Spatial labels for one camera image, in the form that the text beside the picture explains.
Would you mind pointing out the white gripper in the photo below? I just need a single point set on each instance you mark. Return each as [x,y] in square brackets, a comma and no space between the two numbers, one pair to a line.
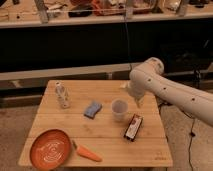
[135,91]

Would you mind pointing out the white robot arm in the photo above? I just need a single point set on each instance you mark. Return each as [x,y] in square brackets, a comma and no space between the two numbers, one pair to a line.
[148,77]

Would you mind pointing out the black chocolate bar box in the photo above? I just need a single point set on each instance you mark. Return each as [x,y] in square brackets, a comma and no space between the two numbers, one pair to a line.
[133,127]

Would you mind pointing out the wooden folding table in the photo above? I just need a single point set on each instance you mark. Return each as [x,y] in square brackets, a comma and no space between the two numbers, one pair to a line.
[103,135]

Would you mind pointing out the blue sponge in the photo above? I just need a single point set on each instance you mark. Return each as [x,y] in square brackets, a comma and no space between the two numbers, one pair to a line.
[92,109]

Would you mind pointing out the clear plastic bottle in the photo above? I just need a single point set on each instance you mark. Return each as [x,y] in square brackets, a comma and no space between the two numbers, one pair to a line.
[62,95]

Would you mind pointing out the orange carrot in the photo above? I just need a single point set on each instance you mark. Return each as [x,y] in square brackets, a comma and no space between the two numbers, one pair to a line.
[84,152]

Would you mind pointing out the orange plate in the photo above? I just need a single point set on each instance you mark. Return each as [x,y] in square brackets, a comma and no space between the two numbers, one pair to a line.
[50,150]

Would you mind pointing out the long wooden workbench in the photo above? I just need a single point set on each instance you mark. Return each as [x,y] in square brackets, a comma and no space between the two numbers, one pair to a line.
[38,13]

